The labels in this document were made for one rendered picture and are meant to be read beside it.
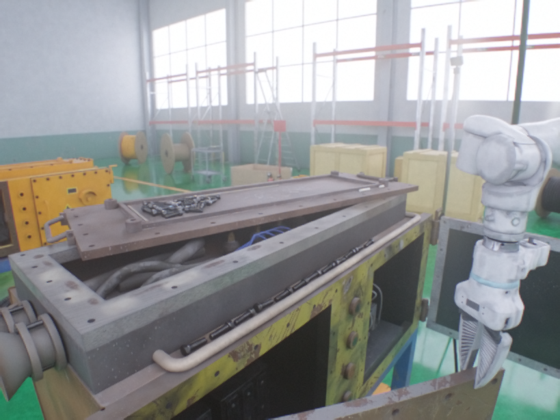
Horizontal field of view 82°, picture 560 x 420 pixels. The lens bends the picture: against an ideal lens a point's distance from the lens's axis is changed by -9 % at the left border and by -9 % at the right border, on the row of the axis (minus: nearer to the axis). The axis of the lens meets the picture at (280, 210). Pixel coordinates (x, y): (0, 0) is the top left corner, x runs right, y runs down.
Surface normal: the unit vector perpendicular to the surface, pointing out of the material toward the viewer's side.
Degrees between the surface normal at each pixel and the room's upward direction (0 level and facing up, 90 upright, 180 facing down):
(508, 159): 86
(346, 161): 90
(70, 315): 0
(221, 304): 90
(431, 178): 90
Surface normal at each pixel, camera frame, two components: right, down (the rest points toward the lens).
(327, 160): -0.66, 0.19
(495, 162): -0.95, 0.12
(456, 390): 0.26, 0.25
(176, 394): 0.77, 0.16
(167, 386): 0.00, -0.97
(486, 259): -0.26, 0.25
